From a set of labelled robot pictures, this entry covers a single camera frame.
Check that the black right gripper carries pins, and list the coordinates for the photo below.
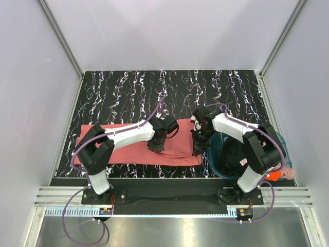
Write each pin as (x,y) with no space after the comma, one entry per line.
(199,147)

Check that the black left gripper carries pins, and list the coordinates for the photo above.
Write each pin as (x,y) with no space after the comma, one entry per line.
(157,148)

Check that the salmon pink t-shirt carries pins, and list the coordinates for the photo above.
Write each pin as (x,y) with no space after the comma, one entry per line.
(178,150)

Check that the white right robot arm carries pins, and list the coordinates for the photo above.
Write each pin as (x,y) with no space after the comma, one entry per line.
(223,122)

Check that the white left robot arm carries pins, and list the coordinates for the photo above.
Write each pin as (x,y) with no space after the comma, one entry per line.
(97,146)

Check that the teal plastic laundry basket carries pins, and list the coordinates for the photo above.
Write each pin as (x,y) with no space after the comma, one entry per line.
(263,153)

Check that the black t-shirt in basket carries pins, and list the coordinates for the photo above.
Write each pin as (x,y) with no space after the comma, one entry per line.
(231,159)

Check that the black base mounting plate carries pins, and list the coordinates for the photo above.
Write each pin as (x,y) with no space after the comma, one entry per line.
(213,190)

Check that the orange garment in basket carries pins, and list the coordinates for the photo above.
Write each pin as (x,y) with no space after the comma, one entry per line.
(273,176)

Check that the pale pink garment in basket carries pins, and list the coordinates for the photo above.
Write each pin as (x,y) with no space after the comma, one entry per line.
(287,173)

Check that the aluminium frame rail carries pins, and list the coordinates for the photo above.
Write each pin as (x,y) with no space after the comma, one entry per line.
(264,196)

